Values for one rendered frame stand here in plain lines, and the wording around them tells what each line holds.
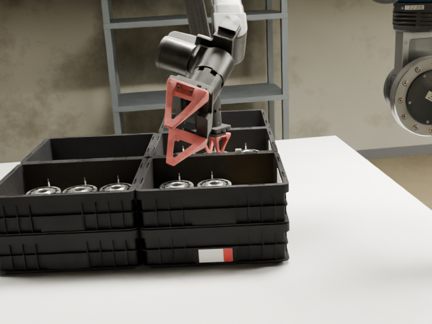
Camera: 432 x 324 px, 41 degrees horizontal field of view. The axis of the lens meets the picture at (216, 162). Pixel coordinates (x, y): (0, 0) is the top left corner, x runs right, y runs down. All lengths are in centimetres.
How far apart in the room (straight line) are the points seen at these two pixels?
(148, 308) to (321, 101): 334
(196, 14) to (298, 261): 74
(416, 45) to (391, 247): 55
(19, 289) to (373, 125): 360
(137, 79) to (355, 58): 164
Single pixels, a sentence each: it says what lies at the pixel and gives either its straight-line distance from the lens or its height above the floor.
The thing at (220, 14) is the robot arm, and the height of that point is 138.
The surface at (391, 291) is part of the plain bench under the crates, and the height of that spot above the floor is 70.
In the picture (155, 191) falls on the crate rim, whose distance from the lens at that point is 150.
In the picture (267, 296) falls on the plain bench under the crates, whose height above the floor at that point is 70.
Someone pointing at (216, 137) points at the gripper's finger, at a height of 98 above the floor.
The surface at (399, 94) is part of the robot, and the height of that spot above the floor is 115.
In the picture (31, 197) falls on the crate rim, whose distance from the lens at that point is 158.
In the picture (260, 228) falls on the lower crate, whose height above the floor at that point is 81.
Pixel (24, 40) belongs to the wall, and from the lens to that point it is 437.
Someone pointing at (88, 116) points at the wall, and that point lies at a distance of 440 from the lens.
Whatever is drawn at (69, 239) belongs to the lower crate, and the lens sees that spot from 160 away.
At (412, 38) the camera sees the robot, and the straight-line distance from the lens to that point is 157.
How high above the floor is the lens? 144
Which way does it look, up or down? 18 degrees down
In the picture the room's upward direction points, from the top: 3 degrees counter-clockwise
